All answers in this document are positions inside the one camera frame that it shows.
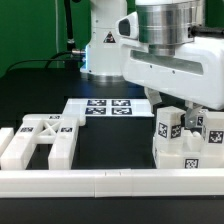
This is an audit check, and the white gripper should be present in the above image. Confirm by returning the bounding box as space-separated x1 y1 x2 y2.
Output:
119 37 224 129

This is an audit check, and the white chair seat plate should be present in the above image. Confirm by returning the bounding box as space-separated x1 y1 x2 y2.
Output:
152 130 224 169

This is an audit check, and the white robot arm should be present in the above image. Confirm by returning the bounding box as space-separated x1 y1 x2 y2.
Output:
81 0 224 127

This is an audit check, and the white marker base sheet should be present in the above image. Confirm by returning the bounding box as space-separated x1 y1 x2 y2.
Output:
63 98 154 117

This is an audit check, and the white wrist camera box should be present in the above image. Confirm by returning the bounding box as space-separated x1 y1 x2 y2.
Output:
115 12 139 40

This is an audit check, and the white U-shaped fence frame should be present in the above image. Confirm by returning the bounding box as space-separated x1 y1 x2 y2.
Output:
0 126 224 199

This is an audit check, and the black cable bundle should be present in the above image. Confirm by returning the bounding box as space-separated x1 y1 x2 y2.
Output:
6 0 88 73

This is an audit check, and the white chair back frame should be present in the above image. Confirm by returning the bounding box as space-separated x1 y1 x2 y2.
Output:
0 114 86 171

